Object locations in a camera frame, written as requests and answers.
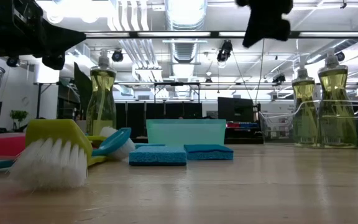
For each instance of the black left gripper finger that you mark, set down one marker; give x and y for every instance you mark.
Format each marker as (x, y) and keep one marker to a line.
(61, 37)

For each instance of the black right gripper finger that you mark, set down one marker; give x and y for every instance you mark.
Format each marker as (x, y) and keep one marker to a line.
(266, 25)

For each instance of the yellow-green dish brush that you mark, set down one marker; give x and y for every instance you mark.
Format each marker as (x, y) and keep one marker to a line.
(57, 130)

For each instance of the pink red tray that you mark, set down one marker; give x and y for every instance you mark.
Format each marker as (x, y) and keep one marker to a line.
(2, 146)

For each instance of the blue sponge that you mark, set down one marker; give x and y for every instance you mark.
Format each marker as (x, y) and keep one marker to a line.
(149, 145)
(208, 152)
(157, 155)

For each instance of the black ceiling spotlight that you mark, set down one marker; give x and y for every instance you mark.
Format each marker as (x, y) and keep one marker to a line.
(117, 56)
(12, 61)
(279, 78)
(225, 49)
(340, 56)

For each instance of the white light panel on stand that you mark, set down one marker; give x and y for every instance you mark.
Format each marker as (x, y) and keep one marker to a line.
(47, 74)

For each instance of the snake plant in white pot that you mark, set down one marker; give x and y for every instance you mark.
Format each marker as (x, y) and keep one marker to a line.
(82, 84)

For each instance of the small green background plant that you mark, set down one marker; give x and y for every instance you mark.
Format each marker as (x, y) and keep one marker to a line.
(19, 115)

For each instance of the black monitor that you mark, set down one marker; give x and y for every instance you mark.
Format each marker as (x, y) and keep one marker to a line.
(235, 109)

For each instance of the red and blue boxes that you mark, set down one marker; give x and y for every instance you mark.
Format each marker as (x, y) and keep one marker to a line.
(241, 125)

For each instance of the black partition cabinets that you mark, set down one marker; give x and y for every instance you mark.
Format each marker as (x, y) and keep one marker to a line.
(172, 112)

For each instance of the teal translucent plastic bin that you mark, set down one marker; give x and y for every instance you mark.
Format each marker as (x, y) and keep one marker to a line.
(185, 132)

